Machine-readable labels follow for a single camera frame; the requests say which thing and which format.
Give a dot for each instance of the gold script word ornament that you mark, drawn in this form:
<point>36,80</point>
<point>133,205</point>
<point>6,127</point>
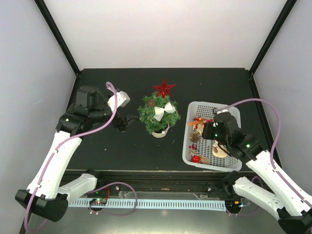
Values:
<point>199,128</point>

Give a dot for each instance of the orange ribbon bow ornament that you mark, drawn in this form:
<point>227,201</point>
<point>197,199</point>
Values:
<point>198,121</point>

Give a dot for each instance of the black frame post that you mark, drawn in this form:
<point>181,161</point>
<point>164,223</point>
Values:
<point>41,5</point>
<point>279,22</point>

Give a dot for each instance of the white plastic basket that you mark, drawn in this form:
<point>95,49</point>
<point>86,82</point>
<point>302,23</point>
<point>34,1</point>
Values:
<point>205,147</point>

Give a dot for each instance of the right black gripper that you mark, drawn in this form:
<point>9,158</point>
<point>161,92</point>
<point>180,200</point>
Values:
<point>205,134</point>

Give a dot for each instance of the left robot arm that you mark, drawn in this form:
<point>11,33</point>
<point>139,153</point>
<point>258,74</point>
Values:
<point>91,112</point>

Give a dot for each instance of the pine cone ornament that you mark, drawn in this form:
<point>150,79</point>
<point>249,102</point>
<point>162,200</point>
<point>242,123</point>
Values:
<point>151,103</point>
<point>195,136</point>

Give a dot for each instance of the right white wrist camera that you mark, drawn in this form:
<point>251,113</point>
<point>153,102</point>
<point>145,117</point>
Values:
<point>219,110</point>

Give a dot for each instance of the black frame post right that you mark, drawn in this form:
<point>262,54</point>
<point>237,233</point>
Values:
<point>279,22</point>

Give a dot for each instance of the small green christmas tree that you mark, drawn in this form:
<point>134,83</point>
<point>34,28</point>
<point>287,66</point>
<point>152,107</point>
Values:
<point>157,129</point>

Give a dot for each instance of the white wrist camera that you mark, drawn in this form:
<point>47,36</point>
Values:
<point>122,100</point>
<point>219,110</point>

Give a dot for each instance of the brown wooden ornament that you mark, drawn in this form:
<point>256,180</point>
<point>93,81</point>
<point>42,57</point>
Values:
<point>204,160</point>

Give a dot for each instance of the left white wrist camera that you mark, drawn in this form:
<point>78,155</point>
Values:
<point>122,100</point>

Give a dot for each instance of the white slotted cable duct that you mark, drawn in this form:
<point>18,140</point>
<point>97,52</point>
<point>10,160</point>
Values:
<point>116,203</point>

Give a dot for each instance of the red star ornament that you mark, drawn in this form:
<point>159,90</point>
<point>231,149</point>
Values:
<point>163,90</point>

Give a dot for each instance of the snowman figurine ornament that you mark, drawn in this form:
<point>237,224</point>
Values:
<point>220,151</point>

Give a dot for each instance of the black frame post left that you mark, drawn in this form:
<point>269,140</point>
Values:
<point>41,5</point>

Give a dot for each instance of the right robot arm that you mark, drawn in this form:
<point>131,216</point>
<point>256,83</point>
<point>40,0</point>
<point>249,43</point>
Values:
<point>289,204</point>

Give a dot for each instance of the red gift box ornament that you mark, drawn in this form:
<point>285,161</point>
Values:
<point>196,159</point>

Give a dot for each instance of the silver bow ornament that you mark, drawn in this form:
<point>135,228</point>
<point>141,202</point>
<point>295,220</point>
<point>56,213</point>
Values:
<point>159,111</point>

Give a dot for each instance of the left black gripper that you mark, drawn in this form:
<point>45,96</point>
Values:
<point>122,125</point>

